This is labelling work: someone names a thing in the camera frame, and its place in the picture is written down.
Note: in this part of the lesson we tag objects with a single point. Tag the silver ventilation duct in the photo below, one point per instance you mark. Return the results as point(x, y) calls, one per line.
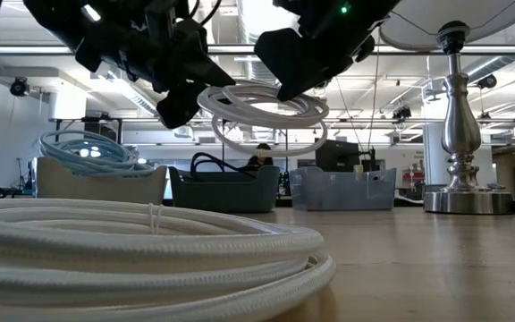
point(250, 27)

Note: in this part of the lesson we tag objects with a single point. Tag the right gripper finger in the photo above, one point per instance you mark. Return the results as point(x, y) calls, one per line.
point(293, 62)

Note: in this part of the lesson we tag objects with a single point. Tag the teal plastic bin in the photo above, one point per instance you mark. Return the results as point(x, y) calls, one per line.
point(226, 192)

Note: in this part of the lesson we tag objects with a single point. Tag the black background monitor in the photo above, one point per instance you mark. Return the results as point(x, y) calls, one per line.
point(335, 156)

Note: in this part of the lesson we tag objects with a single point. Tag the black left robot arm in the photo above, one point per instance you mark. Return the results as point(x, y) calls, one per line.
point(52, 18)

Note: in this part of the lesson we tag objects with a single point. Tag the beige plastic bin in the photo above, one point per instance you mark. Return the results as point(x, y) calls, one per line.
point(96, 188)

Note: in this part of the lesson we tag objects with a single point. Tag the black hanging camera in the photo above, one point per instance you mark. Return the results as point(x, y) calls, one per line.
point(18, 86)
point(401, 112)
point(487, 82)

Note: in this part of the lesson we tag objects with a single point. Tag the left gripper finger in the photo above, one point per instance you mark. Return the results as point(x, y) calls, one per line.
point(177, 109)
point(204, 67)

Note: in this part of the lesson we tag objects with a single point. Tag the silver lamp with white shade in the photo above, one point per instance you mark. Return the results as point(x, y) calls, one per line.
point(461, 129)

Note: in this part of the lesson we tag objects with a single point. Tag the clear grey plastic bin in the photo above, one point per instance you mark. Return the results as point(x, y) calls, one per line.
point(342, 190)

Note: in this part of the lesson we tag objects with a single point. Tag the person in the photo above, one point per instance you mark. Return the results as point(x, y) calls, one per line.
point(259, 157)

